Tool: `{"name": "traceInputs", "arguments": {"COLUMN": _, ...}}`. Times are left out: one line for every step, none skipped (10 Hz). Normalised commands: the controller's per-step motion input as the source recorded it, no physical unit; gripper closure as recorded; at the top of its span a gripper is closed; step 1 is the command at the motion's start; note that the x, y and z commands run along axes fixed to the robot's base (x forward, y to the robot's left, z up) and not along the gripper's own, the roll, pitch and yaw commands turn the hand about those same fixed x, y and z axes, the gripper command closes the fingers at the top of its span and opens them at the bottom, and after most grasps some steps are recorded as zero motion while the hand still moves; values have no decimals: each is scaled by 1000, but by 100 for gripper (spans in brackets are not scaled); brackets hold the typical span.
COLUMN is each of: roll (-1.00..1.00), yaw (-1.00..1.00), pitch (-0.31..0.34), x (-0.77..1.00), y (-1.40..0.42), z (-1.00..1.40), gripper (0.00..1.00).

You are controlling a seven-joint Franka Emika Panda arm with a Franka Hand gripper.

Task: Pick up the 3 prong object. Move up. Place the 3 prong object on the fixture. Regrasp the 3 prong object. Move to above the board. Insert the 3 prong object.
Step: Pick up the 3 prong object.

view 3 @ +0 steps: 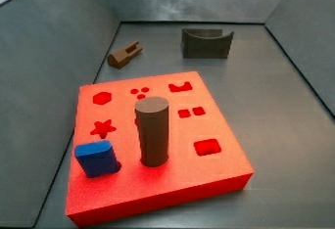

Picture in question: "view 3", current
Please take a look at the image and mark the brown three-prong object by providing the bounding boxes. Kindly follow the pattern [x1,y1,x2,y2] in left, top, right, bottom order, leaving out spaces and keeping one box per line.
[106,41,142,69]

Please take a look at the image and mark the dark grey curved fixture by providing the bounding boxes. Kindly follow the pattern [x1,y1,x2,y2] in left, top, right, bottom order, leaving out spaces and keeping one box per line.
[181,28,234,59]

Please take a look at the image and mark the brown cylinder peg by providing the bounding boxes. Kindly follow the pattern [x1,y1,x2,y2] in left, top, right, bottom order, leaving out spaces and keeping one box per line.
[134,97,168,167]

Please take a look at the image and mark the red shape-sorter block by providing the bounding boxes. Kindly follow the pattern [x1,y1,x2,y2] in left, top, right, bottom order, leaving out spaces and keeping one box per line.
[65,71,253,227]

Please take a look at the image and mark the blue rounded block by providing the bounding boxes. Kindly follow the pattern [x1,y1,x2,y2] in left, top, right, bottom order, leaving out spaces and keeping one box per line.
[74,140,119,178]

